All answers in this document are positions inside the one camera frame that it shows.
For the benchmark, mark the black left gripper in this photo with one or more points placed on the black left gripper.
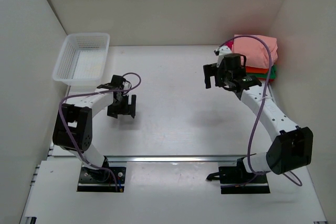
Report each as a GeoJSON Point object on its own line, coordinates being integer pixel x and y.
{"type": "Point", "coordinates": [122, 107]}

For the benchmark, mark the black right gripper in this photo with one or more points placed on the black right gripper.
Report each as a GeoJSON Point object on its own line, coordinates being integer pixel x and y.
{"type": "Point", "coordinates": [213, 71]}

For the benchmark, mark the salmon pink t-shirt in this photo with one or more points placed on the salmon pink t-shirt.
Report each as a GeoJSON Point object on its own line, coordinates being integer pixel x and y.
{"type": "Point", "coordinates": [255, 51]}

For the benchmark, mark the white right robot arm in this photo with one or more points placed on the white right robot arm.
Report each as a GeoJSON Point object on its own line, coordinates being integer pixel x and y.
{"type": "Point", "coordinates": [291, 146]}

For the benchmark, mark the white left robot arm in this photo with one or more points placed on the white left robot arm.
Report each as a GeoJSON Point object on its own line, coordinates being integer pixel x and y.
{"type": "Point", "coordinates": [73, 129]}

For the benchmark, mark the folded magenta t-shirt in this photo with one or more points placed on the folded magenta t-shirt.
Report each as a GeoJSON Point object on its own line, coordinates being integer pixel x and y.
{"type": "Point", "coordinates": [230, 45]}

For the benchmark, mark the folded orange t-shirt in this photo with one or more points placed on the folded orange t-shirt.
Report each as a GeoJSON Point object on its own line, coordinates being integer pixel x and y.
{"type": "Point", "coordinates": [254, 70]}

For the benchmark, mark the white perforated plastic basket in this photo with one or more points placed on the white perforated plastic basket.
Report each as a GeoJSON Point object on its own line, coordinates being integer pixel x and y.
{"type": "Point", "coordinates": [82, 59]}

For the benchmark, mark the folded green t-shirt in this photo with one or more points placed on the folded green t-shirt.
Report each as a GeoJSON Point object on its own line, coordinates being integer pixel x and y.
{"type": "Point", "coordinates": [272, 76]}

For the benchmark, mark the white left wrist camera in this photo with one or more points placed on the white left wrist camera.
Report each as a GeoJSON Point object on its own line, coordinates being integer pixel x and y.
{"type": "Point", "coordinates": [127, 85]}

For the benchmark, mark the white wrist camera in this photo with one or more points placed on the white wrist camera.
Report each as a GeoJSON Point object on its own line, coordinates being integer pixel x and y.
{"type": "Point", "coordinates": [127, 85]}
{"type": "Point", "coordinates": [222, 50]}

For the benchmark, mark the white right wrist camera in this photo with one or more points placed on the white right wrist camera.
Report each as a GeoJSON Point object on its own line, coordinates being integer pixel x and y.
{"type": "Point", "coordinates": [222, 50]}

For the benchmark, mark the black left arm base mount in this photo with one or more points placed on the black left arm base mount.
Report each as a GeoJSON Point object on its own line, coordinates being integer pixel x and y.
{"type": "Point", "coordinates": [101, 181]}

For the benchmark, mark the aluminium table rail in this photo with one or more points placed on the aluminium table rail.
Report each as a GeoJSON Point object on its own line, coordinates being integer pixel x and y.
{"type": "Point", "coordinates": [176, 126]}

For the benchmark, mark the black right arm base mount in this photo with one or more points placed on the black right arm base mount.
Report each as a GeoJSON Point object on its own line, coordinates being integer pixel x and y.
{"type": "Point", "coordinates": [234, 181]}

